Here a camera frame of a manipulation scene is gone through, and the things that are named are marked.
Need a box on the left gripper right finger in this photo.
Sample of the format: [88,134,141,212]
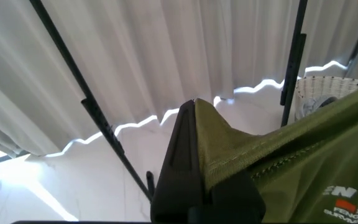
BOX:
[204,169,267,222]

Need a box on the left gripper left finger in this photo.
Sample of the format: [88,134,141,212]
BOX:
[150,99,206,222]

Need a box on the green shirt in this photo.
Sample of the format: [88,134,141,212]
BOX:
[194,81,358,224]

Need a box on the white laundry basket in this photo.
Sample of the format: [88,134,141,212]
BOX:
[293,70,358,122]

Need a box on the black clothes rack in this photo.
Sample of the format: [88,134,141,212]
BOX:
[29,0,310,203]

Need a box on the white curtain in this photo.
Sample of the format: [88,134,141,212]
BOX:
[0,0,358,158]

